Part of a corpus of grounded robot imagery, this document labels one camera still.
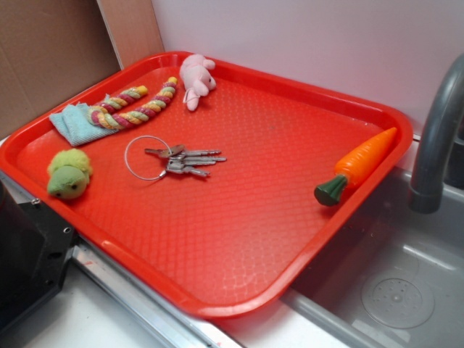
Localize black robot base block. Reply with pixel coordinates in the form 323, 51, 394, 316
1, 184, 78, 334

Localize red plastic tray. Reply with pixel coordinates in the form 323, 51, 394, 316
1, 61, 413, 318

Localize pink plush toy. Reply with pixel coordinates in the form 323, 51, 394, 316
180, 54, 217, 112

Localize orange plastic toy carrot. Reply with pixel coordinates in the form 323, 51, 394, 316
314, 127, 397, 207

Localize green plush turtle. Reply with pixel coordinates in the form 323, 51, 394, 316
46, 149, 93, 200

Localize light blue cloth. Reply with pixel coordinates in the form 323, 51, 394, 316
49, 102, 117, 147

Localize grey plastic sink basin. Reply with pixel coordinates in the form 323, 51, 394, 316
218, 170, 463, 347

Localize brown cardboard panel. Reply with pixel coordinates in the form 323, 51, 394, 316
1, 1, 164, 138

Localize grey sink faucet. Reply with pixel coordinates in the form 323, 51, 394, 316
408, 55, 463, 214

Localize silver keys on ring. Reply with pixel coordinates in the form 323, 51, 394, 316
123, 135, 227, 181

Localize multicolour braided rope toy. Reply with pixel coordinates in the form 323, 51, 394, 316
86, 77, 178, 131

